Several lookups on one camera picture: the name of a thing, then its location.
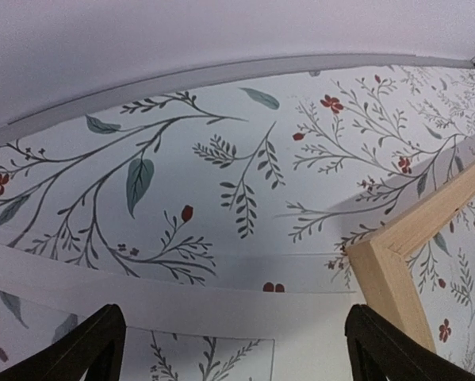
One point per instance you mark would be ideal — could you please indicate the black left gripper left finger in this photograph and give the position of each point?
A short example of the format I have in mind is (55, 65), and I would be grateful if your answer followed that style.
(92, 351)

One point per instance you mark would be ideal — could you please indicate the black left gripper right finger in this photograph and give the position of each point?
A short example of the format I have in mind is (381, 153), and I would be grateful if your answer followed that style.
(380, 348)

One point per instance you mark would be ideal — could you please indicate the white photo mat board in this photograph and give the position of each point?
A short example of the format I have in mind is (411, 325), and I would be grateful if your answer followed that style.
(181, 297)

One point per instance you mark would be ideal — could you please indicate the light wooden picture frame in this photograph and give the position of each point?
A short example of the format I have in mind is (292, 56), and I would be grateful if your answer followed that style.
(379, 261)

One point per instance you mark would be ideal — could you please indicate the floral patterned table cover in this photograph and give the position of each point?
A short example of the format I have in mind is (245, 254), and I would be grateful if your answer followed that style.
(221, 166)

